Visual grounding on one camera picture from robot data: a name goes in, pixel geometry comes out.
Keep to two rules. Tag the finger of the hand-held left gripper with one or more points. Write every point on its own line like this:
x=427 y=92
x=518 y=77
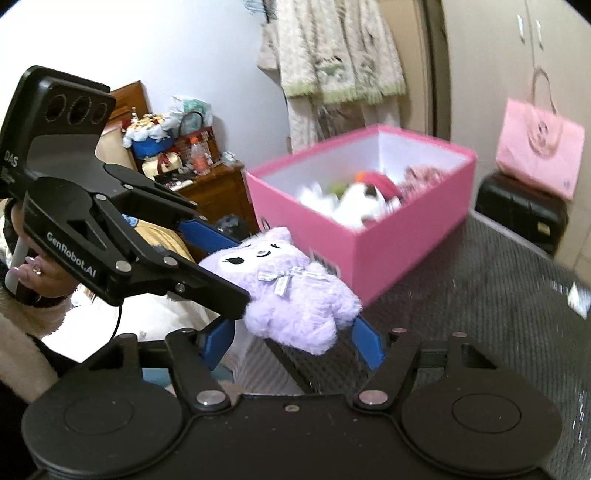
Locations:
x=217 y=290
x=207 y=235

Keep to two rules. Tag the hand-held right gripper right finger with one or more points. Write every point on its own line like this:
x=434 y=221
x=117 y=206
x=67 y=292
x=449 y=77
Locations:
x=369 y=344

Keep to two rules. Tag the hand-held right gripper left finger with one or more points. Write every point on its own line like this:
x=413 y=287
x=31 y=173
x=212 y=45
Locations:
x=217 y=344

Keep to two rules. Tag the purple plush toy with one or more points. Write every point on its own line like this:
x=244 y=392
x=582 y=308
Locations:
x=295 y=300

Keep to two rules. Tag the pink cardboard box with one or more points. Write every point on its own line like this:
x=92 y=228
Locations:
x=401 y=249

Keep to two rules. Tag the green makeup sponge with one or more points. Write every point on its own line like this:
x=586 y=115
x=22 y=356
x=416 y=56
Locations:
x=338 y=188

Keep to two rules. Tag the white plush toy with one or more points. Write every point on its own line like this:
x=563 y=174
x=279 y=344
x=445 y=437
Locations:
x=355 y=203

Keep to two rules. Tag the orange makeup sponge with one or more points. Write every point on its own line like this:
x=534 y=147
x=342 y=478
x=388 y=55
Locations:
x=362 y=176

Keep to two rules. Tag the pink floral cloth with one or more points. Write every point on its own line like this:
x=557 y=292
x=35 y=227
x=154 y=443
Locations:
x=422 y=180

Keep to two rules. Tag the person's left forearm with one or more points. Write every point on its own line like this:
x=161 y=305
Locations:
x=18 y=344

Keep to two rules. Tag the person's left hand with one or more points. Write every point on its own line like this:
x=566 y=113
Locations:
x=46 y=277

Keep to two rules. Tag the yellow pillow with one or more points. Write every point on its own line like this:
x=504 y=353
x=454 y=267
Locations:
x=161 y=240

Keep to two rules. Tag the orange drink bottle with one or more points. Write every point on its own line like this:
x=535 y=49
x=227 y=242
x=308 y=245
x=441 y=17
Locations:
x=199 y=157

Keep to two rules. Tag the cream hat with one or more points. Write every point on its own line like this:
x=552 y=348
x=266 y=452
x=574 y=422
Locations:
x=161 y=165

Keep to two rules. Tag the checkered basket bag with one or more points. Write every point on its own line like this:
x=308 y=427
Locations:
x=203 y=143

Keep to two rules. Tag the blue flower bouquet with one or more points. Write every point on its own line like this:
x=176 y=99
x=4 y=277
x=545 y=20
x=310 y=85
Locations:
x=147 y=136

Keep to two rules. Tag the wooden headboard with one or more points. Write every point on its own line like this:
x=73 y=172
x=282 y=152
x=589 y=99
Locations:
x=129 y=106

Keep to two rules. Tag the white plastic bag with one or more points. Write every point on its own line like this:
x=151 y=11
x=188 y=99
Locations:
x=191 y=110

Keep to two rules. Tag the black suitcase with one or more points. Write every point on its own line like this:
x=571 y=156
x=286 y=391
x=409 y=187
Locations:
x=521 y=212

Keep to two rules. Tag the small white blue box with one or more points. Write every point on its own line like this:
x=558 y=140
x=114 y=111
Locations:
x=579 y=300

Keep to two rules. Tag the cream fleece pajamas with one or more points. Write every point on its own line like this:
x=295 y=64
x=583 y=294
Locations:
x=337 y=60

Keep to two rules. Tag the pink paper bag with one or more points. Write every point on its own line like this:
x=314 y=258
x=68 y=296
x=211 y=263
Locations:
x=540 y=152

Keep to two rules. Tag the beige wardrobe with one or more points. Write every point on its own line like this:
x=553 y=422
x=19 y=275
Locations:
x=508 y=55

